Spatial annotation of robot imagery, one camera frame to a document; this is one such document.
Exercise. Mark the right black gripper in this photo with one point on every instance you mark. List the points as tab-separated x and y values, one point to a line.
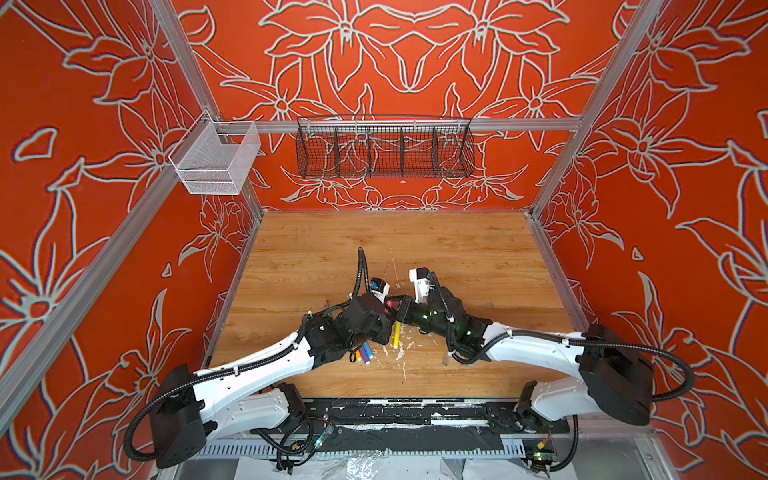
404	308

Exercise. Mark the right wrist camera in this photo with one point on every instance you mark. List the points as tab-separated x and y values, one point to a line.
421	279

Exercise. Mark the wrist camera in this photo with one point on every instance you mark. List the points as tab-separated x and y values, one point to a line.
379	288
421	279

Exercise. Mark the blue marker pen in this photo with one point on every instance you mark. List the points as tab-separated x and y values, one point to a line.
368	350

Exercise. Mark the right base cable connector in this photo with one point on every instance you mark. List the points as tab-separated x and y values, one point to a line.
541	460

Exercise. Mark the black wire mesh basket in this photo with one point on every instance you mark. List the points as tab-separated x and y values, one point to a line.
359	147

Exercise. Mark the yellow marker pen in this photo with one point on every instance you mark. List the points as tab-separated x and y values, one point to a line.
396	341

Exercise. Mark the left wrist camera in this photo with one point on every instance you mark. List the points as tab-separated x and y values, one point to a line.
379	288

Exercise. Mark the white wire mesh basket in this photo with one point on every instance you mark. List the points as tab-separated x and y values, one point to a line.
215	157

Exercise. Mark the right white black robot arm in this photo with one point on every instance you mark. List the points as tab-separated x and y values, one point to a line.
601	374

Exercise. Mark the purple marker pen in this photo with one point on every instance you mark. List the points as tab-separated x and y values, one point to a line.
364	356

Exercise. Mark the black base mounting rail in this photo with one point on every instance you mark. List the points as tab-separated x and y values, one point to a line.
498	415

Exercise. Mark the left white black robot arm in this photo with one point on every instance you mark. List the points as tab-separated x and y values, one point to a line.
187	407

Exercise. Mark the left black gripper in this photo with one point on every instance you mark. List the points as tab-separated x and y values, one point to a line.
386	325

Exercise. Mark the white slotted cable duct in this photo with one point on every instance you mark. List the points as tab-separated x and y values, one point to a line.
510	448

